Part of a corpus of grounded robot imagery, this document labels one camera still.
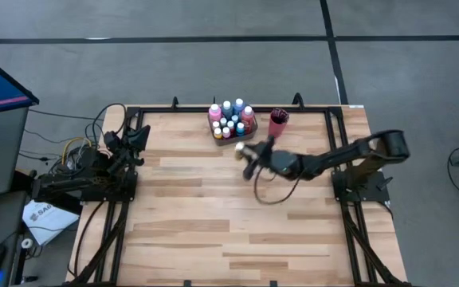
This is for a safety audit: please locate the black desk support bar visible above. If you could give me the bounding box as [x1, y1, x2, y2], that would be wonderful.
[12, 171, 83, 216]

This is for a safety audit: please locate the short black lever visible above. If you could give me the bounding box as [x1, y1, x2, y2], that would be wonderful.
[375, 175, 394, 192]

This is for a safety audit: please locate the grey translucent plastic bin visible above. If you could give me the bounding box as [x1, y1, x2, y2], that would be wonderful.
[207, 105, 259, 147]

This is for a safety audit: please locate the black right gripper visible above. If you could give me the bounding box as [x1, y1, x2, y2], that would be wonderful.
[241, 135, 278, 181]

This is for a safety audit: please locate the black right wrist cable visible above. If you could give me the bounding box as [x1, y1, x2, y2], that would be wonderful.
[253, 165, 304, 206]

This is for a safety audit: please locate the thin black floor cable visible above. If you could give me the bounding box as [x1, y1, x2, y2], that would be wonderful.
[28, 108, 105, 123]
[24, 129, 101, 145]

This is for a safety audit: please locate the yellow cable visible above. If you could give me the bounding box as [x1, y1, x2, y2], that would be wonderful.
[61, 136, 94, 167]

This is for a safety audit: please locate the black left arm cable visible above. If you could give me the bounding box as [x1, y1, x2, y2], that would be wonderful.
[84, 102, 128, 140]

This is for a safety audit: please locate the dark cable beside table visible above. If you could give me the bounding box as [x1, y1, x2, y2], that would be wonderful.
[73, 201, 107, 280]

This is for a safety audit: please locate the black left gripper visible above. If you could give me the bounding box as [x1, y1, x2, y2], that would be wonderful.
[104, 124, 151, 172]

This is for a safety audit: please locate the pinkish red plastic cup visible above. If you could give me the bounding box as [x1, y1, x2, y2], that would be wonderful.
[268, 107, 291, 140]

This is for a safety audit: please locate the large red paint bottle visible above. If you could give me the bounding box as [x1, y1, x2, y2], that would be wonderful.
[241, 104, 255, 131]

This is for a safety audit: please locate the white paper booklet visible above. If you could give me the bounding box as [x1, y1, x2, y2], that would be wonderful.
[22, 198, 80, 246]

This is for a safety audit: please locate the large pink paint bottle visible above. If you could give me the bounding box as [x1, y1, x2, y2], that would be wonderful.
[208, 103, 223, 123]

